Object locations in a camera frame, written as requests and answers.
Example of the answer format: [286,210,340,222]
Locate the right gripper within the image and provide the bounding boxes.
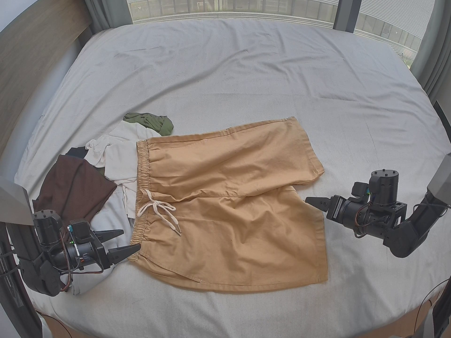
[326,195,371,227]

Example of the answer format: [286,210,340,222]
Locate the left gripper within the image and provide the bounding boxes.
[71,228,142,271]

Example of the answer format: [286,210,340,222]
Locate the tan shorts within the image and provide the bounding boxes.
[128,116,330,292]

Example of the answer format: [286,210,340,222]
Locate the pale grey garment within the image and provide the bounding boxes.
[70,189,136,296]

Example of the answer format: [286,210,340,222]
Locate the dark brown garment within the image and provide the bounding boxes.
[32,154,118,231]

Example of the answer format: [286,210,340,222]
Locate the cream garment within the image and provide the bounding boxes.
[85,121,166,220]

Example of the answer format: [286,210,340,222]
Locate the black garment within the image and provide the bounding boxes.
[65,147,94,161]

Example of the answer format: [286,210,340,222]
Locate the olive green garment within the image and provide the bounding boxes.
[123,112,175,137]

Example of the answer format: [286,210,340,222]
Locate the bed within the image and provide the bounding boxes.
[0,0,451,338]

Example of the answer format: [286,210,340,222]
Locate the grey-green curtain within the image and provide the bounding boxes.
[76,0,134,34]
[410,0,451,101]

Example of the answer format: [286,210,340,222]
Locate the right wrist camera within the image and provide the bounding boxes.
[351,181,370,200]

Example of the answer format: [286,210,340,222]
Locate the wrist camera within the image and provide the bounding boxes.
[351,181,370,200]
[68,220,93,244]

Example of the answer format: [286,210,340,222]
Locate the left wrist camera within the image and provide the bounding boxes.
[68,220,93,244]

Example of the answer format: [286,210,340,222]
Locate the black cable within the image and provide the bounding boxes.
[39,314,73,335]
[412,276,451,338]

